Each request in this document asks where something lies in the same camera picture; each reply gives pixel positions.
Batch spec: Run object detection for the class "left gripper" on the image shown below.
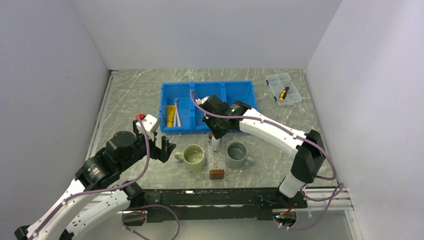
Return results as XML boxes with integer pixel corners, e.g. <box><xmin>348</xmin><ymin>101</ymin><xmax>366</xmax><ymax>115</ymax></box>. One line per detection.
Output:
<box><xmin>118</xmin><ymin>119</ymin><xmax>176</xmax><ymax>172</ymax></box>

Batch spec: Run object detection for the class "white toothpaste tube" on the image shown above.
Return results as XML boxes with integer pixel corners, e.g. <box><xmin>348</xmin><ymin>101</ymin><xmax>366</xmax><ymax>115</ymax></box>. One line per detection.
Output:
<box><xmin>211</xmin><ymin>136</ymin><xmax>221</xmax><ymax>152</ymax></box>

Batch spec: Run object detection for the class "clear holder with wooden ends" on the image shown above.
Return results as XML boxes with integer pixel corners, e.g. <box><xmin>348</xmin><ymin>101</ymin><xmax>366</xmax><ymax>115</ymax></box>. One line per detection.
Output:
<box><xmin>207</xmin><ymin>132</ymin><xmax>225</xmax><ymax>180</ymax></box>

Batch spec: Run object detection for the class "green ceramic mug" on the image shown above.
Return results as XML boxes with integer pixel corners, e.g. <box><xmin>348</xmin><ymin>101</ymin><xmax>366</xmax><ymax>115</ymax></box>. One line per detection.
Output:
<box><xmin>174</xmin><ymin>144</ymin><xmax>207</xmax><ymax>173</ymax></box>

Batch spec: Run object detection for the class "blue three-compartment bin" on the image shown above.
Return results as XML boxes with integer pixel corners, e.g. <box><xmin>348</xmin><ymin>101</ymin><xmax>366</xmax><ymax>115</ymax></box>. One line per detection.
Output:
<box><xmin>158</xmin><ymin>80</ymin><xmax>257</xmax><ymax>134</ymax></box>

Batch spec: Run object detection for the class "toothbrush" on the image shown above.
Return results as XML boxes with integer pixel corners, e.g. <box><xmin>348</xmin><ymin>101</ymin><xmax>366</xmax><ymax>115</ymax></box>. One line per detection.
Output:
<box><xmin>173</xmin><ymin>98</ymin><xmax>182</xmax><ymax>127</ymax></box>

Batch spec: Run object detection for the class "grey ceramic mug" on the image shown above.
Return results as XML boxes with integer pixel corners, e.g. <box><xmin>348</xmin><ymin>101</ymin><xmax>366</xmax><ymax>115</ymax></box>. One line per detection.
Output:
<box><xmin>224</xmin><ymin>141</ymin><xmax>254</xmax><ymax>170</ymax></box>

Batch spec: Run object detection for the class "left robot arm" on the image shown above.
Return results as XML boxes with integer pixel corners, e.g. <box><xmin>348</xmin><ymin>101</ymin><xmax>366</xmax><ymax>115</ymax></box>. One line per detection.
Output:
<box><xmin>14</xmin><ymin>115</ymin><xmax>176</xmax><ymax>240</ymax></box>

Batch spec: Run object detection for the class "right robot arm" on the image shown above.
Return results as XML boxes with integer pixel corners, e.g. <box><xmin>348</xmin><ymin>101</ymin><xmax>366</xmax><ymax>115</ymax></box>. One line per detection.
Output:
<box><xmin>193</xmin><ymin>94</ymin><xmax>326</xmax><ymax>208</ymax></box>

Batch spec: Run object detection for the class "yellow toothpaste tube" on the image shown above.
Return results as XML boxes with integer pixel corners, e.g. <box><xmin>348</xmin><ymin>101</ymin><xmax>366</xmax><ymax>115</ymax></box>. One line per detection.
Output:
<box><xmin>166</xmin><ymin>105</ymin><xmax>176</xmax><ymax>128</ymax></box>

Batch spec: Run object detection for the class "yellow black screwdriver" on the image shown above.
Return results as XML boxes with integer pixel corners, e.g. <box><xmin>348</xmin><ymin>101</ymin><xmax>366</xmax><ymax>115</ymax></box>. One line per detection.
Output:
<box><xmin>278</xmin><ymin>86</ymin><xmax>290</xmax><ymax>101</ymax></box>

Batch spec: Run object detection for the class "clear plastic organizer box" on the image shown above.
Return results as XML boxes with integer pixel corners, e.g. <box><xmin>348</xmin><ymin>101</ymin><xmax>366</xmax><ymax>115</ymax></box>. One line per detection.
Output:
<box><xmin>265</xmin><ymin>72</ymin><xmax>303</xmax><ymax>107</ymax></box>

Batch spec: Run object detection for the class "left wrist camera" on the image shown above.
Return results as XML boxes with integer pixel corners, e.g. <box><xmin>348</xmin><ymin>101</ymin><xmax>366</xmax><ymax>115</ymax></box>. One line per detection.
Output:
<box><xmin>135</xmin><ymin>113</ymin><xmax>160</xmax><ymax>140</ymax></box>

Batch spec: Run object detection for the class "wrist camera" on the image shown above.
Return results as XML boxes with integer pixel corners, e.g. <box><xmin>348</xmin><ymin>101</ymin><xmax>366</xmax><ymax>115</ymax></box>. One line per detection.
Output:
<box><xmin>195</xmin><ymin>96</ymin><xmax>209</xmax><ymax>106</ymax></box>
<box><xmin>135</xmin><ymin>113</ymin><xmax>160</xmax><ymax>140</ymax></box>

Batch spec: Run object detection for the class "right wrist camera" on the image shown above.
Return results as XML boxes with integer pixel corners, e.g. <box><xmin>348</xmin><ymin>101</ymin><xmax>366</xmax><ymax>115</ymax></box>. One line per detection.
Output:
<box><xmin>195</xmin><ymin>96</ymin><xmax>209</xmax><ymax>106</ymax></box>

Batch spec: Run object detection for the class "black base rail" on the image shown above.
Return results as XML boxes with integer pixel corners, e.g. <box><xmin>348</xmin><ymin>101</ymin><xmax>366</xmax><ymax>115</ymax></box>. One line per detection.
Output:
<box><xmin>129</xmin><ymin>187</ymin><xmax>308</xmax><ymax>223</ymax></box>

